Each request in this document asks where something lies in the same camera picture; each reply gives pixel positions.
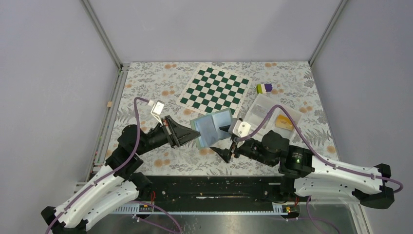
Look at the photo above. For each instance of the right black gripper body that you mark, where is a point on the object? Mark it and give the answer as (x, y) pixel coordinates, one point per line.
(245, 149)

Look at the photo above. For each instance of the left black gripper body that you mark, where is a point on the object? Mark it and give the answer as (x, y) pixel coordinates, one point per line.
(164, 135)

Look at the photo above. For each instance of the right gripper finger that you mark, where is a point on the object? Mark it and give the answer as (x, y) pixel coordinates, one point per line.
(224, 154)
(225, 128)

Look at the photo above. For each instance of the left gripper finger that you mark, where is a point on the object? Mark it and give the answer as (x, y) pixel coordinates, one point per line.
(187, 135)
(177, 127)

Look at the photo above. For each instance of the green leather card holder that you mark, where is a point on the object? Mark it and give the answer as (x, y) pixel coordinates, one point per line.
(209, 127)

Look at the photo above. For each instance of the orange credit card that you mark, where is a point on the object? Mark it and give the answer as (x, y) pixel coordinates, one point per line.
(284, 122)

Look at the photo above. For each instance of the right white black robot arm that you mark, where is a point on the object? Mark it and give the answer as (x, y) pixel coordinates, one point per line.
(304, 175)

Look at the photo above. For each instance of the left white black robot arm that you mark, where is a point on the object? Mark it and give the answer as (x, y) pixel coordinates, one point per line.
(117, 182)

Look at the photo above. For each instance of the white card in tray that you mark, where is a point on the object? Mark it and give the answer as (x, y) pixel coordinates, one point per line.
(259, 111)

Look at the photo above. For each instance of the clear plastic compartment tray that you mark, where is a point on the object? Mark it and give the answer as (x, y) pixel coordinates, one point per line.
(269, 125)

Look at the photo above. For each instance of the green white chessboard mat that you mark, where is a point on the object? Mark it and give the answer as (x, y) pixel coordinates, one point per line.
(212, 89)

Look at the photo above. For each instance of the green purple toy block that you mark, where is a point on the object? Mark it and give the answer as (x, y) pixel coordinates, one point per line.
(264, 88)

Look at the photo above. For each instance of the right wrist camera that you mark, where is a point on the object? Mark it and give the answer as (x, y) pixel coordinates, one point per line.
(239, 128)

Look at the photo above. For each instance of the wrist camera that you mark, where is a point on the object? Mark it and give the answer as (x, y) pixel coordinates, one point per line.
(156, 109)
(239, 128)

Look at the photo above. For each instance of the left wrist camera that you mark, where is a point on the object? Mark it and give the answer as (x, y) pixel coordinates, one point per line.
(156, 109)

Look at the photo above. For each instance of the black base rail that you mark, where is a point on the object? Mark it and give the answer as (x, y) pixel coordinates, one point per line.
(219, 193)

